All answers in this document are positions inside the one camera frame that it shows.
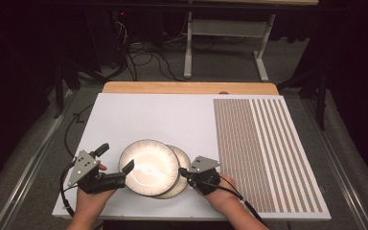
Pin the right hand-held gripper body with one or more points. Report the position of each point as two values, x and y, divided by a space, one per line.
204 175

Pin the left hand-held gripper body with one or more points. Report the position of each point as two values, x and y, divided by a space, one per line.
83 166

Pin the white dark-rimmed plate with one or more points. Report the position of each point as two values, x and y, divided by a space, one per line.
182 159
148 167

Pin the person's right hand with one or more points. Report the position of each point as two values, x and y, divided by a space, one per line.
225 199

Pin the person's left hand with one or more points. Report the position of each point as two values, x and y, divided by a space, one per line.
91 201

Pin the brown striped placemat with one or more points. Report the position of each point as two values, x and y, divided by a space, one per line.
268 153

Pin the dark metal stand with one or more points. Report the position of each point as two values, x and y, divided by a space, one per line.
59 89
321 96

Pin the white metal stand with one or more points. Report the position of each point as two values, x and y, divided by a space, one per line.
226 28

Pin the aluminium floor rail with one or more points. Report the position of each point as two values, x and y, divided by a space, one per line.
28 172
338 172

